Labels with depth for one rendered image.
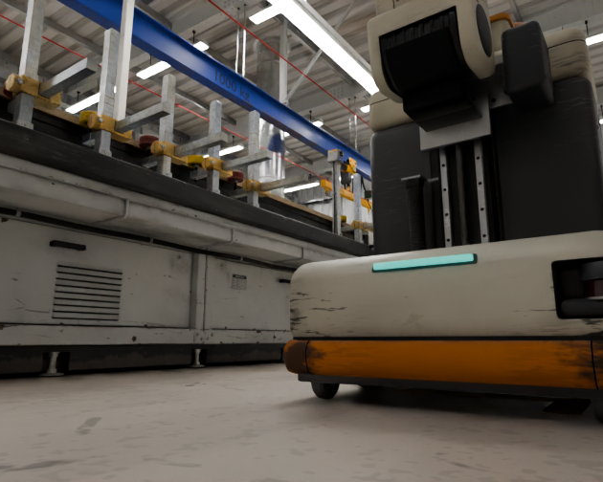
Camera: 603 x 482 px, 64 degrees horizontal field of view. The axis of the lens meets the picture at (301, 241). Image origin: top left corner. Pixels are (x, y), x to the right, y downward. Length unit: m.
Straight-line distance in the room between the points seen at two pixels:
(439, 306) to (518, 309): 0.12
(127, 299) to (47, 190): 0.58
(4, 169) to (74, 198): 0.21
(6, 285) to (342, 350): 1.17
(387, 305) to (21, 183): 1.10
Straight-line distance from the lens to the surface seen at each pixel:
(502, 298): 0.81
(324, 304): 0.94
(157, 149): 1.84
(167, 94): 1.95
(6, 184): 1.55
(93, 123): 1.71
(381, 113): 1.38
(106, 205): 1.69
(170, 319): 2.10
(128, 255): 1.99
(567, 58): 1.27
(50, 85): 1.59
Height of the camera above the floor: 0.12
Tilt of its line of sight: 12 degrees up
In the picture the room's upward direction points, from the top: straight up
